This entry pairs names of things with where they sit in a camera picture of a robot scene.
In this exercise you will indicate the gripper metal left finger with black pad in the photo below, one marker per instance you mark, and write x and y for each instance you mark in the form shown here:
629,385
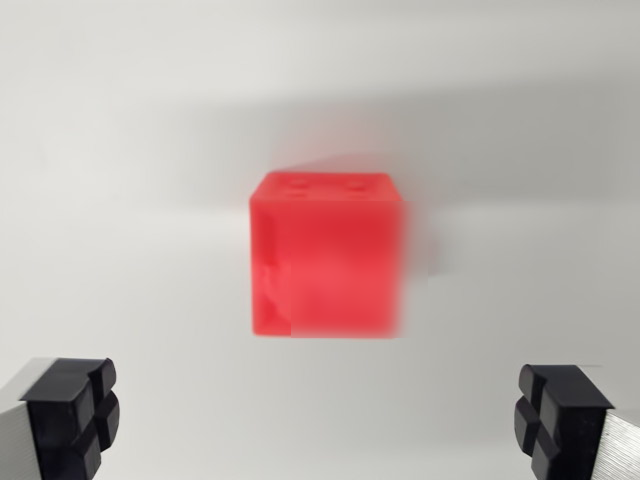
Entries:
60,410

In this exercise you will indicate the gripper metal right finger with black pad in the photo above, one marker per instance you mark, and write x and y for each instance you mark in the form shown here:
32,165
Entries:
570,420

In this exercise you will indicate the red cube with raised dots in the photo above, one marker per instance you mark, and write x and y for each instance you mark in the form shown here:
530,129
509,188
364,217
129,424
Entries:
330,260

